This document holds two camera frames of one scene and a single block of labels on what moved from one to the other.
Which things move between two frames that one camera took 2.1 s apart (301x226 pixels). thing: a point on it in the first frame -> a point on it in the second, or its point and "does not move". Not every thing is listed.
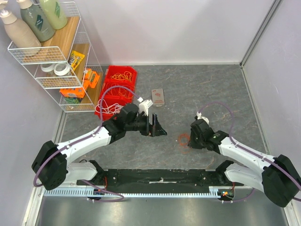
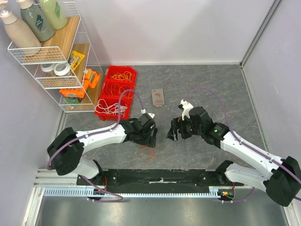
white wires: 114,108 does not move
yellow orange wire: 127,75 does not move
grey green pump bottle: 32,13 does not move
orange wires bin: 118,91 does not move
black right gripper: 194,138 -> 178,128
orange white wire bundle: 184,141 -> 146,152
